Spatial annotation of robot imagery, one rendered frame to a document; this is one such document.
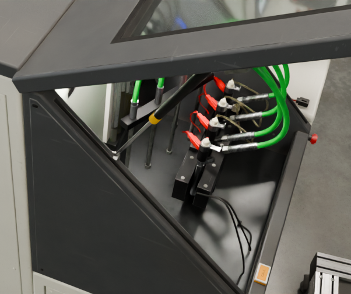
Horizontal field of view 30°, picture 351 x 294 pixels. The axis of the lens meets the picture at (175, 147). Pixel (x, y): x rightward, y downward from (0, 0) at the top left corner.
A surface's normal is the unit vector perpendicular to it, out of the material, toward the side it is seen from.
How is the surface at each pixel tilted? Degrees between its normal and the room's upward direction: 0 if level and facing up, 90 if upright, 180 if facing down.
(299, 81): 0
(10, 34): 0
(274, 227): 0
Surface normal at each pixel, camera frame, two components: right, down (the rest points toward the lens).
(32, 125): -0.32, 0.68
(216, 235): 0.13, -0.66
